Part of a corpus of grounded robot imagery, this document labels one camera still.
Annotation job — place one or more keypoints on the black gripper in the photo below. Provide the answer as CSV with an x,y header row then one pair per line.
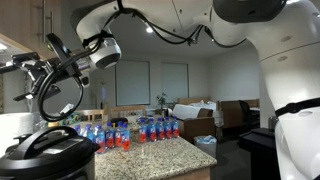
x,y
56,71

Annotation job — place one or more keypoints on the black pressure cooker lid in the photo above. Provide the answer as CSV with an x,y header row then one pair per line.
x,y
50,146

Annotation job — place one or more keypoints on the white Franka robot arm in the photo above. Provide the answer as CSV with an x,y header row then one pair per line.
x,y
293,66

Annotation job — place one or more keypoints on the stainless steel pressure cooker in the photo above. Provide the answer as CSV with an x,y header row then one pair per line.
x,y
66,176

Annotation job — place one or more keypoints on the white paper towel roll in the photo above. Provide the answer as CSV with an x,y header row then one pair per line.
x,y
16,125

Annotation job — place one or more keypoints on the colourful tissue box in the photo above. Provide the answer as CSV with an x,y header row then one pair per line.
x,y
73,119

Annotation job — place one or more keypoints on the Fiji water bottle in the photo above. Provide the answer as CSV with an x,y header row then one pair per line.
x,y
159,130
142,133
118,136
110,138
100,140
151,131
126,140
175,128
89,133
167,130
77,129

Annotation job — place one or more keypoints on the wooden dining chair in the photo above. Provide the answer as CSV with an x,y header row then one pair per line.
x,y
128,110
96,113

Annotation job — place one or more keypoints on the black round pan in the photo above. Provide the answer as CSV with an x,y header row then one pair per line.
x,y
119,120

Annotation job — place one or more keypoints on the recessed ceiling light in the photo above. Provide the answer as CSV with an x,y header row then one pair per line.
x,y
149,29

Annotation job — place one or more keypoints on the green potted plant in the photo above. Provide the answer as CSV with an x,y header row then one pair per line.
x,y
162,100

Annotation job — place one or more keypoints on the brown sofa white sheet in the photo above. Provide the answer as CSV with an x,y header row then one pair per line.
x,y
196,128

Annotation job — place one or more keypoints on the grey trash bin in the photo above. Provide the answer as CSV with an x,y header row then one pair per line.
x,y
205,148

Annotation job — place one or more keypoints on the black office chair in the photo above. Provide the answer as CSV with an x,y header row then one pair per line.
x,y
245,113

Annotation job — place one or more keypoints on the black equipment cart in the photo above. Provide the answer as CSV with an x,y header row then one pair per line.
x,y
256,150

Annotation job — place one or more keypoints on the wooden wall cabinets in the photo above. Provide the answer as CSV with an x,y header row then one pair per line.
x,y
23,23

